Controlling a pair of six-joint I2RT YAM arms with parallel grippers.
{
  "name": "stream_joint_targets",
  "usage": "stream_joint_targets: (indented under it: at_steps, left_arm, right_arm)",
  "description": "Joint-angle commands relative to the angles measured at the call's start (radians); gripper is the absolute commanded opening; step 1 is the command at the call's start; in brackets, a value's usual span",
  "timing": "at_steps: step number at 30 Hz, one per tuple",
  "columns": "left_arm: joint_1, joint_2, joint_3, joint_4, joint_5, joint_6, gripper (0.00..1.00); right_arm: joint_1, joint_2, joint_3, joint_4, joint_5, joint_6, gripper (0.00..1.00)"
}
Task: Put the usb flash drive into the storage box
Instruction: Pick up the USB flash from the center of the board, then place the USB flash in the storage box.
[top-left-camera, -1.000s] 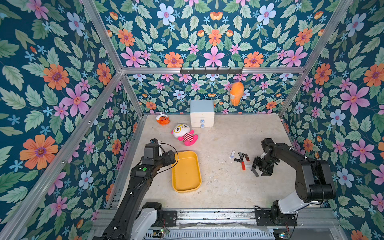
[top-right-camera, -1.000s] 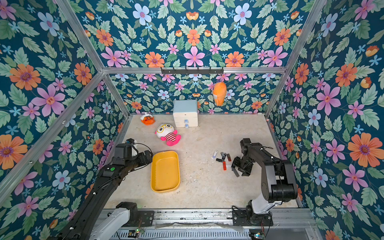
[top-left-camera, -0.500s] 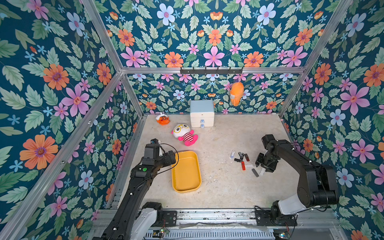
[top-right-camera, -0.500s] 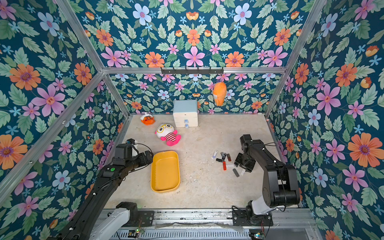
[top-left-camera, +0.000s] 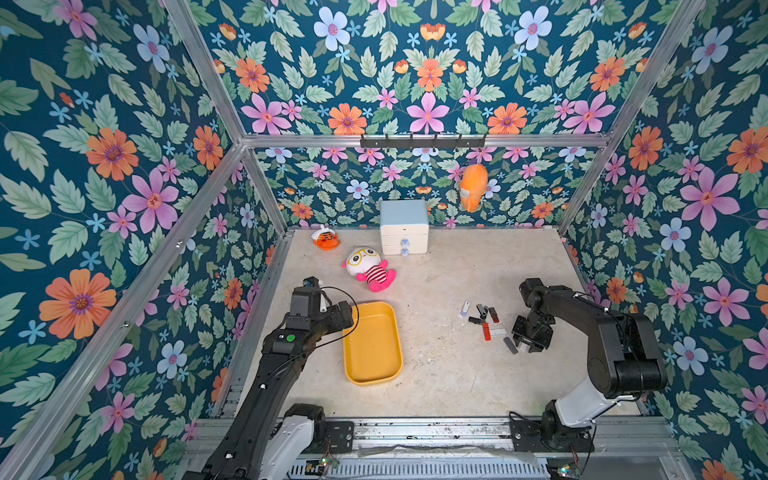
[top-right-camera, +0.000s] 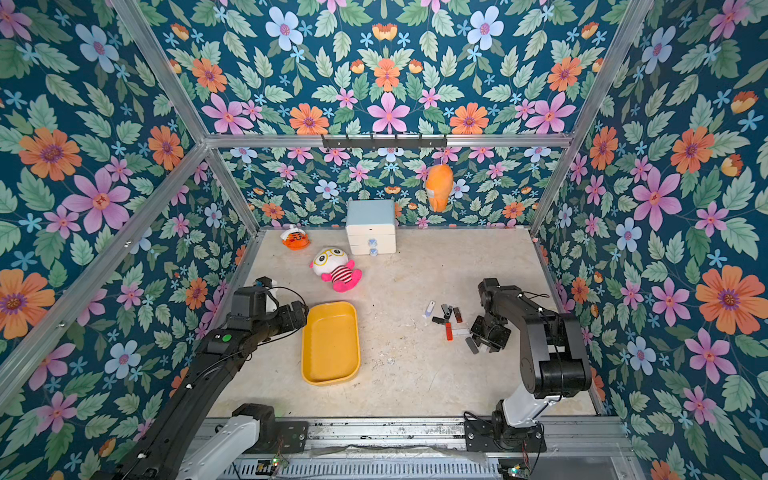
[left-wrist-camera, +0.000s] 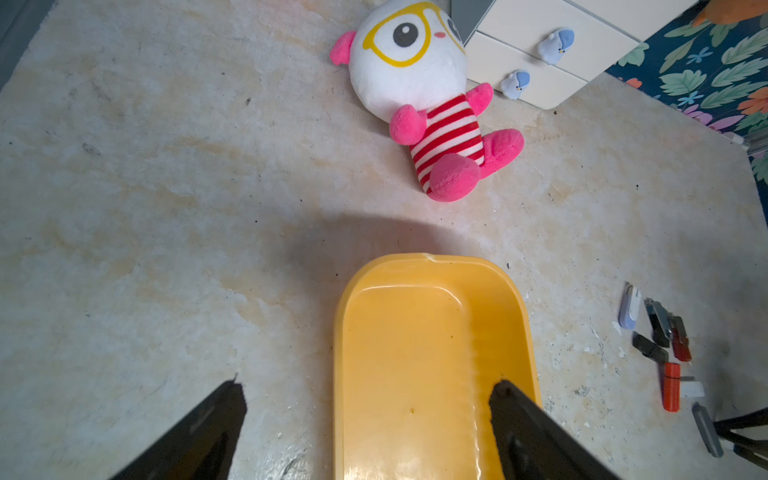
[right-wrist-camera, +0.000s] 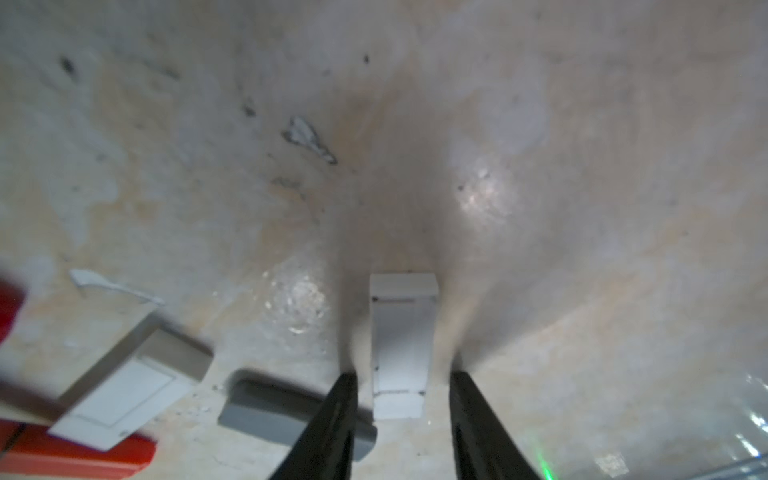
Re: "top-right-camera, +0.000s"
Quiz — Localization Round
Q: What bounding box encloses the grey usb flash drive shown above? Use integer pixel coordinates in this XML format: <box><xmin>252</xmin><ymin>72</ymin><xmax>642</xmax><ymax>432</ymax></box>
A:
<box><xmin>465</xmin><ymin>337</ymin><xmax>479</xmax><ymax>355</ymax></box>

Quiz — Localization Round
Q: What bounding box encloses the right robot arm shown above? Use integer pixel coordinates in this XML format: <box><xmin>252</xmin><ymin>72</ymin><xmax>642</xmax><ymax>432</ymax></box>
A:
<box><xmin>466</xmin><ymin>278</ymin><xmax>592</xmax><ymax>436</ymax></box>

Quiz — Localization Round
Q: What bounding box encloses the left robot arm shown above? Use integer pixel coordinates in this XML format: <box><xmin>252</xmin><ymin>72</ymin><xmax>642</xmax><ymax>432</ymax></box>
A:
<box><xmin>93</xmin><ymin>283</ymin><xmax>309</xmax><ymax>479</ymax></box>

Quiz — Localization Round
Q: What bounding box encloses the yellow plastic storage box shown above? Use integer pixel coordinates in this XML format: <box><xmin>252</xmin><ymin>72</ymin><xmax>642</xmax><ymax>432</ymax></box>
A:
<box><xmin>301</xmin><ymin>301</ymin><xmax>361</xmax><ymax>386</ymax></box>

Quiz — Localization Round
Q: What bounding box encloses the white pink plush toy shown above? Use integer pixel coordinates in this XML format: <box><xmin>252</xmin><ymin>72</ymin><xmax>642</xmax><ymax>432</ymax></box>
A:
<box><xmin>310</xmin><ymin>247</ymin><xmax>363</xmax><ymax>293</ymax></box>

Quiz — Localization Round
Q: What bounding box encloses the small orange tiger toy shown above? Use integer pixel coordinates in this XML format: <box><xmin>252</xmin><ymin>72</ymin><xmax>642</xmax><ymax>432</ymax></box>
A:
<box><xmin>280</xmin><ymin>225</ymin><xmax>310</xmax><ymax>251</ymax></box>

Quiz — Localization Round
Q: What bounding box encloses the white blue mini drawer cabinet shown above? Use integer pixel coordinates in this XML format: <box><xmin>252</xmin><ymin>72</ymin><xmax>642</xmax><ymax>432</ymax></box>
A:
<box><xmin>345</xmin><ymin>200</ymin><xmax>397</xmax><ymax>256</ymax></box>

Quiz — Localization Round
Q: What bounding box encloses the orange hanging plush toy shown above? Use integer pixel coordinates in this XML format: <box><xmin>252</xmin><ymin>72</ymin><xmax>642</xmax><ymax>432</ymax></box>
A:
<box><xmin>425</xmin><ymin>164</ymin><xmax>454</xmax><ymax>213</ymax></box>

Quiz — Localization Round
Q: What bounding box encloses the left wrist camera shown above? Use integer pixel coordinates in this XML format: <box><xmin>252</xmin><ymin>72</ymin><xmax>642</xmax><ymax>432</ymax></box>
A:
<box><xmin>254</xmin><ymin>276</ymin><xmax>275</xmax><ymax>289</ymax></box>

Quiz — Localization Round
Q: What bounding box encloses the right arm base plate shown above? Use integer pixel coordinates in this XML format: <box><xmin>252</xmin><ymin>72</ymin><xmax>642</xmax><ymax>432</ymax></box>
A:
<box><xmin>463</xmin><ymin>411</ymin><xmax>547</xmax><ymax>454</ymax></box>

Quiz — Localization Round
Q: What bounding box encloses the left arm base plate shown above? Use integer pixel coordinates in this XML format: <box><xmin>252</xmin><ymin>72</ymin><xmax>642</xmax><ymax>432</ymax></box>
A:
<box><xmin>248</xmin><ymin>420</ymin><xmax>309</xmax><ymax>454</ymax></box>

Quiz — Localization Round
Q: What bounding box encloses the black wall hook rail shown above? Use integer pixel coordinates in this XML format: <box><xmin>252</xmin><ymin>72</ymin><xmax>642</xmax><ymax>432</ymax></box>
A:
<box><xmin>321</xmin><ymin>134</ymin><xmax>448</xmax><ymax>150</ymax></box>

